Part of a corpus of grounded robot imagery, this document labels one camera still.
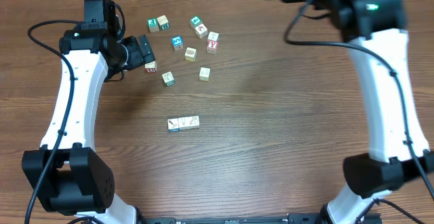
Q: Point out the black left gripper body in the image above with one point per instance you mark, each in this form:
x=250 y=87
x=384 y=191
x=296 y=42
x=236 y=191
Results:
x=135 y=56

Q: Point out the plain wooden block yellow edge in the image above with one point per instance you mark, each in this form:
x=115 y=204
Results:
x=213 y=36

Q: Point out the wooden block blue side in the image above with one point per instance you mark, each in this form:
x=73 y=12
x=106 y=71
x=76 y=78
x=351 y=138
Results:
x=173 y=125

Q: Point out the wooden letter A block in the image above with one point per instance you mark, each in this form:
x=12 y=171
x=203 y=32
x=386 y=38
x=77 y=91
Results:
x=184 y=123

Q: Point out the wooden block with drawing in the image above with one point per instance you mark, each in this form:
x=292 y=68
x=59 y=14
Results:
x=194 y=122

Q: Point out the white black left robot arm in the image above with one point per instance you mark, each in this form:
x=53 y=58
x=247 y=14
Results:
x=65 y=172

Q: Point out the wooden block red side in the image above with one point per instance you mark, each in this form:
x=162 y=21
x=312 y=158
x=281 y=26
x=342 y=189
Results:
x=151 y=67

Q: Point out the green letter block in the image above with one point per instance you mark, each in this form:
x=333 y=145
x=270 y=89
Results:
x=153 y=25

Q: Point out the wooden block dark green side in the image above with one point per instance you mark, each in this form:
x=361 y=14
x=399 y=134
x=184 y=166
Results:
x=163 y=22

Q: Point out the blue number five block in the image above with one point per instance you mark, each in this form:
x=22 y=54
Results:
x=177 y=42

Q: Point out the wooden block yellow pattern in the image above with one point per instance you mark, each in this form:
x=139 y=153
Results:
x=190 y=54

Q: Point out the green number four block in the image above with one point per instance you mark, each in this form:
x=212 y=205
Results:
x=195 y=21

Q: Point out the wooden block beside four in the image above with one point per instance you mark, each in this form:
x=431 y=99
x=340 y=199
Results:
x=201 y=31

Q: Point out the wooden block lower yellow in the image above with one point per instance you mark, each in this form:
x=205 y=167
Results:
x=204 y=74

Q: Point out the red letter Y block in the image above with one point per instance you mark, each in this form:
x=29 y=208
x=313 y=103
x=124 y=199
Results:
x=212 y=47

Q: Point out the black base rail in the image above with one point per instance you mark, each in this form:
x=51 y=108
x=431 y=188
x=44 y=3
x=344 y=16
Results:
x=289 y=219

